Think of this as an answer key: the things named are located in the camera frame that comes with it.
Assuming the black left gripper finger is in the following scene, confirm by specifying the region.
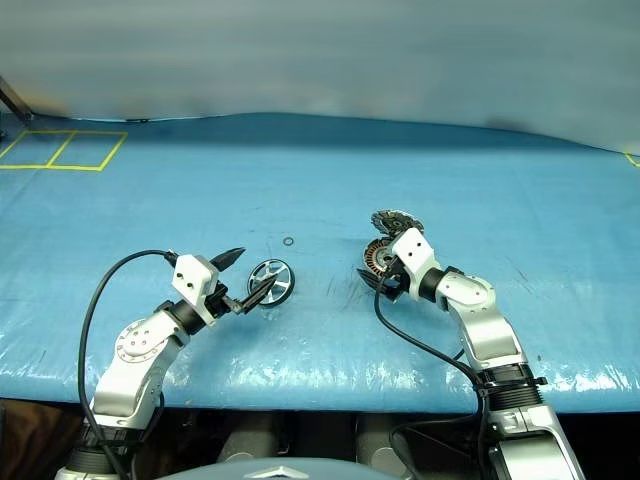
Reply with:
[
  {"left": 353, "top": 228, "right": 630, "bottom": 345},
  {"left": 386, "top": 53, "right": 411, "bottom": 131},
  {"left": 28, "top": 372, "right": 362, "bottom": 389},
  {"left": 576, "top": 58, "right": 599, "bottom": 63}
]
[
  {"left": 208, "top": 246, "right": 247, "bottom": 274},
  {"left": 238, "top": 277, "right": 279, "bottom": 315}
]

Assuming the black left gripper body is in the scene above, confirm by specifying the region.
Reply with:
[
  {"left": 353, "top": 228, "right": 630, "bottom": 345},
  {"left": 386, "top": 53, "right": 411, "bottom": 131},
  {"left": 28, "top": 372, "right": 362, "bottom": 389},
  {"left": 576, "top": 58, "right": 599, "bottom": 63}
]
[{"left": 204, "top": 281, "right": 247, "bottom": 322}]

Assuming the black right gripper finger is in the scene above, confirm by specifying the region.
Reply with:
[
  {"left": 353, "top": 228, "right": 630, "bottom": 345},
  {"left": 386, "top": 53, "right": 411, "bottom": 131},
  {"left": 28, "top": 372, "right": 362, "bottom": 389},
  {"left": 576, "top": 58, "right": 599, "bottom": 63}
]
[
  {"left": 370, "top": 209, "right": 426, "bottom": 237},
  {"left": 356, "top": 268, "right": 399, "bottom": 298}
]

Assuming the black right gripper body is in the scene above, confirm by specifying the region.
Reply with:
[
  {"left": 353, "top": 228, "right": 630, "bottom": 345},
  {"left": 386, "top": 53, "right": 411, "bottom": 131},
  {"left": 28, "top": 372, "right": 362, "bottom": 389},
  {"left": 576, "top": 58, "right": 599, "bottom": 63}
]
[{"left": 385, "top": 254, "right": 414, "bottom": 302}]

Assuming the round silver metal disc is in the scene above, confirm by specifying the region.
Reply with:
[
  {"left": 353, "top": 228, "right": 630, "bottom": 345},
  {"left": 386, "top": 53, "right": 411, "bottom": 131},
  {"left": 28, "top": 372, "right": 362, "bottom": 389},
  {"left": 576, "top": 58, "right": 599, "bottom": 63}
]
[{"left": 361, "top": 237, "right": 404, "bottom": 278}]

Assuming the silver spoked rotor wheel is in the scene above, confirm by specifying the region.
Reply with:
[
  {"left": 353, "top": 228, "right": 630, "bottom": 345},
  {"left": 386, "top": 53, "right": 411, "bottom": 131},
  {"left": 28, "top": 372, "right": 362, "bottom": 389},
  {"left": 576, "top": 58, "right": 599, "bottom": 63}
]
[{"left": 246, "top": 258, "right": 297, "bottom": 310}]

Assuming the blue plastic table cover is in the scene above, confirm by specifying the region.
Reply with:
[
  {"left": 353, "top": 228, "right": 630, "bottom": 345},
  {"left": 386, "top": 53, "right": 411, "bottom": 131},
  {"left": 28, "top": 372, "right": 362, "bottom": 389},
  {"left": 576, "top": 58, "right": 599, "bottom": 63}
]
[{"left": 0, "top": 112, "right": 640, "bottom": 416}]

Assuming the grey rounded cylinder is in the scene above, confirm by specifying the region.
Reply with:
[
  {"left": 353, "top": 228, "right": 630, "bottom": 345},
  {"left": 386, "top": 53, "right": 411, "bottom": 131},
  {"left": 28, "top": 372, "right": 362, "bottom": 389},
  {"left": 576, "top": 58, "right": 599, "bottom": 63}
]
[
  {"left": 218, "top": 411, "right": 275, "bottom": 465},
  {"left": 356, "top": 413, "right": 417, "bottom": 467}
]

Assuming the yellow tape double square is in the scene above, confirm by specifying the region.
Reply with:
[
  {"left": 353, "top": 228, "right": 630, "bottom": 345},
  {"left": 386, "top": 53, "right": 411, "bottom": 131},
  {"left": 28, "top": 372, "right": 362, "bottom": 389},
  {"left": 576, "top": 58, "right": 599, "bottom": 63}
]
[{"left": 0, "top": 130, "right": 129, "bottom": 173}]

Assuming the grey-blue robot chest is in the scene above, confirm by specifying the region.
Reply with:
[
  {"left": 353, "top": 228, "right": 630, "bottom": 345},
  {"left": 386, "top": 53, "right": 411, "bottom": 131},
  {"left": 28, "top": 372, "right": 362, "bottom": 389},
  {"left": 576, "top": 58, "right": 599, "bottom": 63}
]
[{"left": 169, "top": 457, "right": 417, "bottom": 480}]

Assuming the black stand leg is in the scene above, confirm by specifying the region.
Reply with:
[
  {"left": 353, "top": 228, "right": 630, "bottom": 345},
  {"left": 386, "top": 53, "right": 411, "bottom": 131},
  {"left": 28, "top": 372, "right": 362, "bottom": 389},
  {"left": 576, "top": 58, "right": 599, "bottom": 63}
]
[{"left": 0, "top": 74, "right": 34, "bottom": 122}]

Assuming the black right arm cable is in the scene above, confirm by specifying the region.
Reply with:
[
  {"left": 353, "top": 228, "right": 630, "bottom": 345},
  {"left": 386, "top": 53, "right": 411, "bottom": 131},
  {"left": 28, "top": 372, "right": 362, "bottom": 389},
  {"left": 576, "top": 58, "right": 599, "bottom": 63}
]
[{"left": 373, "top": 274, "right": 494, "bottom": 480}]

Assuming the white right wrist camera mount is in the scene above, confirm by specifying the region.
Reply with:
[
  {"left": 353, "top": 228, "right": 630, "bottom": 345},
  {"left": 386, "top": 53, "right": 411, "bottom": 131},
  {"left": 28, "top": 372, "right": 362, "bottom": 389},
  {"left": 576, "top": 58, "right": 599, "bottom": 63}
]
[{"left": 390, "top": 228, "right": 441, "bottom": 301}]

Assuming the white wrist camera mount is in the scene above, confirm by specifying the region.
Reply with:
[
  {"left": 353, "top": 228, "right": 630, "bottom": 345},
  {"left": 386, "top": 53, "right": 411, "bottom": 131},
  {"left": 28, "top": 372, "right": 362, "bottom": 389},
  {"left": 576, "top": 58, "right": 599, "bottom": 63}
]
[
  {"left": 390, "top": 228, "right": 441, "bottom": 301},
  {"left": 171, "top": 253, "right": 221, "bottom": 327}
]

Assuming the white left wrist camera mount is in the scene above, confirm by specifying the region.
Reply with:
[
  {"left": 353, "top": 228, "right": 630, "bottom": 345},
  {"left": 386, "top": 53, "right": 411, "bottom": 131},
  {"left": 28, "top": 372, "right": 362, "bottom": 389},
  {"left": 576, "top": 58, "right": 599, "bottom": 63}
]
[{"left": 171, "top": 253, "right": 221, "bottom": 327}]

